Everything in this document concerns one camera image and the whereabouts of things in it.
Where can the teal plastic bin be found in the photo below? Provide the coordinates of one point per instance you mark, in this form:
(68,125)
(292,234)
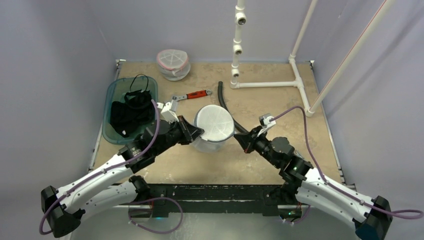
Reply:
(116,91)

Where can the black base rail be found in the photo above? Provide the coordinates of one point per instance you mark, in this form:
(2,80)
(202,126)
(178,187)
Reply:
(161,199)

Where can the white PVC pipe frame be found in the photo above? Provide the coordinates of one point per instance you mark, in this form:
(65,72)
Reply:
(240,19)

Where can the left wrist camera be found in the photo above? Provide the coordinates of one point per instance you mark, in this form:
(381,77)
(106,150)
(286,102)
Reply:
(168,111)

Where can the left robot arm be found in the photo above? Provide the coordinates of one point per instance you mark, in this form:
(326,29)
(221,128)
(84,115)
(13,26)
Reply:
(114,182)

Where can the white mesh laundry bag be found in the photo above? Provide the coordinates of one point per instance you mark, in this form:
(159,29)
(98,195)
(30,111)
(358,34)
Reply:
(218,126)

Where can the pink trimmed mesh laundry bag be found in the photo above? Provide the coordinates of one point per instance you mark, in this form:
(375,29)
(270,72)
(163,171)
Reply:
(173,64)

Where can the black bra in bin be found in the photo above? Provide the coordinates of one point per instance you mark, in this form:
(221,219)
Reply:
(136,108)

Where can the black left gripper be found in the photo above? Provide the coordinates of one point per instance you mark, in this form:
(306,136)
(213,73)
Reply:
(189,133)

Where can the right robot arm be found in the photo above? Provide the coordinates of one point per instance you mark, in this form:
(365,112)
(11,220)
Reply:
(303,183)

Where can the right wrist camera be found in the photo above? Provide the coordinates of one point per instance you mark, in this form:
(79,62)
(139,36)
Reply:
(266,122)

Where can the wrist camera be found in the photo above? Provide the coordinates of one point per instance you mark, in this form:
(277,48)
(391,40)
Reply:
(266,122)
(168,111)

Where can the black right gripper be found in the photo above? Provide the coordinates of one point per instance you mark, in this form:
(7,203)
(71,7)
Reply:
(249,140)

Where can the red handled adjustable wrench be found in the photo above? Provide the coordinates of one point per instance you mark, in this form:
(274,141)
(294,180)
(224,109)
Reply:
(192,95)

